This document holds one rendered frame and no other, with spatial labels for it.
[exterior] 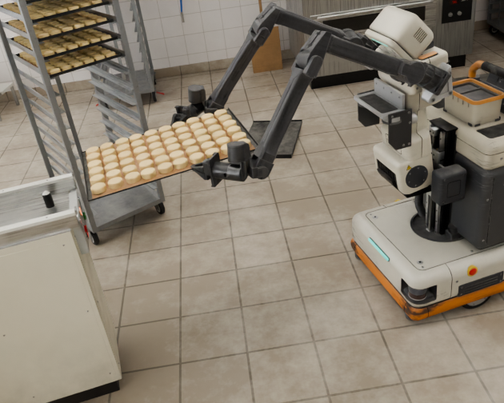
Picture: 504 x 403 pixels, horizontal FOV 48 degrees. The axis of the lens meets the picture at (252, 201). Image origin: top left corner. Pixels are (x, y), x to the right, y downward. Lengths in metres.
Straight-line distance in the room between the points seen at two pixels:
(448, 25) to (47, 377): 4.29
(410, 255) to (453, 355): 0.45
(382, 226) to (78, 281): 1.43
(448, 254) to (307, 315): 0.70
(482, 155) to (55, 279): 1.69
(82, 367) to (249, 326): 0.77
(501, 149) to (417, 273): 0.61
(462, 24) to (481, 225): 3.14
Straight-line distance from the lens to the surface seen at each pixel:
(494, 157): 2.41
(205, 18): 5.95
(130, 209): 3.47
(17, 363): 2.41
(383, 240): 2.70
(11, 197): 2.34
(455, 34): 5.47
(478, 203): 2.51
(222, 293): 2.91
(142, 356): 2.70
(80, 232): 2.12
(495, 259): 2.67
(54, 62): 3.26
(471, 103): 2.46
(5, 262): 2.13
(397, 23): 2.20
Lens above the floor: 1.87
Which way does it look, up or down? 31 degrees down
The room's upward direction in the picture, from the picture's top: 8 degrees counter-clockwise
